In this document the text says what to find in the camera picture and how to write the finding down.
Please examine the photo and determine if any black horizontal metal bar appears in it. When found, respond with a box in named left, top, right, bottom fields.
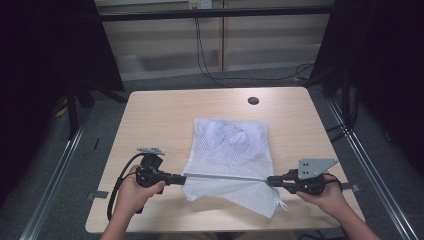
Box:
left=98, top=5, right=335, bottom=23

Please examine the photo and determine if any black floor cable bundle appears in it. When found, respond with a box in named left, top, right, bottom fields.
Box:
left=325, top=122, right=349, bottom=144

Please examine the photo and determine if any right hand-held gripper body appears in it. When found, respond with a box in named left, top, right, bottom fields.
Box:
left=286, top=158, right=339, bottom=196

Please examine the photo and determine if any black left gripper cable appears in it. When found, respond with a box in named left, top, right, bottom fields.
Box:
left=106, top=152, right=148, bottom=222

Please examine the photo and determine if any person's left hand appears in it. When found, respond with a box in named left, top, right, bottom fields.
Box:
left=116, top=165, right=166, bottom=216

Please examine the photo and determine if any white wall outlet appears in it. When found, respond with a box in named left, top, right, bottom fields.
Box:
left=188, top=0, right=213, bottom=10

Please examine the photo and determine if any metal floor rail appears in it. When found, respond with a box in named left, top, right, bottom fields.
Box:
left=327, top=98, right=420, bottom=240
left=19, top=123, right=88, bottom=240

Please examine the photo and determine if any person's right hand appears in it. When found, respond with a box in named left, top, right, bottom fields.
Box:
left=296, top=174, right=350, bottom=220

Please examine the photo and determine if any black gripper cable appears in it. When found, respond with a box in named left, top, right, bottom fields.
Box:
left=321, top=172, right=345, bottom=193
left=106, top=152, right=148, bottom=222

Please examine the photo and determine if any grey tape strip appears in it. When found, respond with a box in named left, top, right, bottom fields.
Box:
left=340, top=182, right=361, bottom=193
left=86, top=190, right=110, bottom=201

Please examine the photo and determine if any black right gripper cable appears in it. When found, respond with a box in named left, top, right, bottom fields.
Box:
left=321, top=172, right=345, bottom=193

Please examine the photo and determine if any white mesh laundry bag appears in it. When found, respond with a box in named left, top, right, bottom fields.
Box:
left=181, top=118, right=290, bottom=220

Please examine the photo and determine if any black stand leg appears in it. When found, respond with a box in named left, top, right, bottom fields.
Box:
left=64, top=83, right=82, bottom=141

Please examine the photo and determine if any black cable on floor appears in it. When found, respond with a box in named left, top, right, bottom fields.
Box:
left=194, top=16, right=315, bottom=89

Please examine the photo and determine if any white garment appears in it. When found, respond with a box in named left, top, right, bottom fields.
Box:
left=199, top=120, right=258, bottom=158

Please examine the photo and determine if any black curtain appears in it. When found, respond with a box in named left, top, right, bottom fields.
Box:
left=309, top=0, right=424, bottom=175
left=0, top=0, right=126, bottom=205

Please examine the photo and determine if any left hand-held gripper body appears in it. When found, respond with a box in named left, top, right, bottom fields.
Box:
left=135, top=147, right=168, bottom=189

